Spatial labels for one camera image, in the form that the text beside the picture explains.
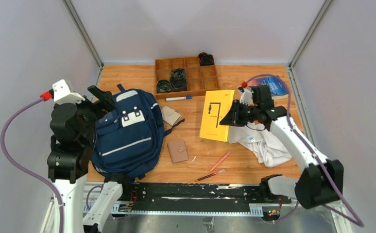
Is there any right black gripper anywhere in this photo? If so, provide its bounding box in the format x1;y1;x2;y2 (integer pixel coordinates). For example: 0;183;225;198
221;100;260;127

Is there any yellow notebook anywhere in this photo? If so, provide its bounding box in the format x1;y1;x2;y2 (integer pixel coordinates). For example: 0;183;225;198
199;90;235;142

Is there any navy blue backpack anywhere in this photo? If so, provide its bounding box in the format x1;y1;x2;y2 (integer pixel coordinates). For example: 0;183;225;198
91;84;172;182

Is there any blue Jane Eyre book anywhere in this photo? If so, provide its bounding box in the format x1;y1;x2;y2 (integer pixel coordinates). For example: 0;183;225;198
246;74;290;100

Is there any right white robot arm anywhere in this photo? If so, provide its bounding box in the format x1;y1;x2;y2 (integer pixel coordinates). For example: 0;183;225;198
219;85;344;209

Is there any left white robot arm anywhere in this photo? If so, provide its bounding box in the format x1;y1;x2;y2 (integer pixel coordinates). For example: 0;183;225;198
47;80;131;233

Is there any pink pen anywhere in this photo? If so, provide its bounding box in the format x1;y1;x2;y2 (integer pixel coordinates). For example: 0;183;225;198
209;151;231;172

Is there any white blue marker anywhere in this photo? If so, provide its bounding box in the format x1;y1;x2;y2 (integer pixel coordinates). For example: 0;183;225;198
165;96;192;101

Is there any white cloth garment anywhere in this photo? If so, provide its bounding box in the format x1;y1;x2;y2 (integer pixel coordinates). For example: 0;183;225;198
228;123;292;167

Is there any wooden compartment tray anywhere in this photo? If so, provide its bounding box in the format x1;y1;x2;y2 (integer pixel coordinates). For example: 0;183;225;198
154;56;221;100

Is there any red clear-capped pen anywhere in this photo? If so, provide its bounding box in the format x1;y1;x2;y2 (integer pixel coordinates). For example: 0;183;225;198
195;169;225;182

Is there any black rolled belt left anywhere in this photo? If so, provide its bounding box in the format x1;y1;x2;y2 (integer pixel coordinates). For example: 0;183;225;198
156;79;172;94

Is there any black rolled belt middle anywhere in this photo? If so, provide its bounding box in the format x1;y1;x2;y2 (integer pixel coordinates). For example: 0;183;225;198
169;68;188;92

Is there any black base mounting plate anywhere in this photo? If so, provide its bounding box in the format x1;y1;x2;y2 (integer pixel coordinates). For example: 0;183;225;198
119;183;291;214

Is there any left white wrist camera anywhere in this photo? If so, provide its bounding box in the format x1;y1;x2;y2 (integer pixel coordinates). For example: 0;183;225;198
52;79;85;104

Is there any aluminium frame rail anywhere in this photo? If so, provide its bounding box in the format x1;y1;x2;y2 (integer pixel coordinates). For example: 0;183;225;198
40;180;353;233

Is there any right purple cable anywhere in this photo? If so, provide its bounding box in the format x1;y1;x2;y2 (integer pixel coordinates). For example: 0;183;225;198
241;74;365;228

